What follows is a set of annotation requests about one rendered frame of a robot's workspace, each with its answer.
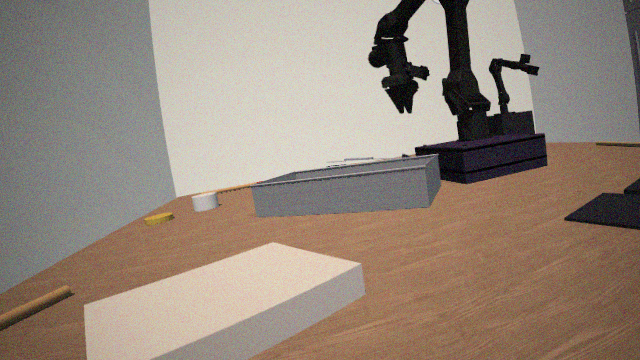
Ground yellow round disc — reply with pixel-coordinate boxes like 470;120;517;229
144;213;174;226

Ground beige flat block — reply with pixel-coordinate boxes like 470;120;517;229
84;242;366;360

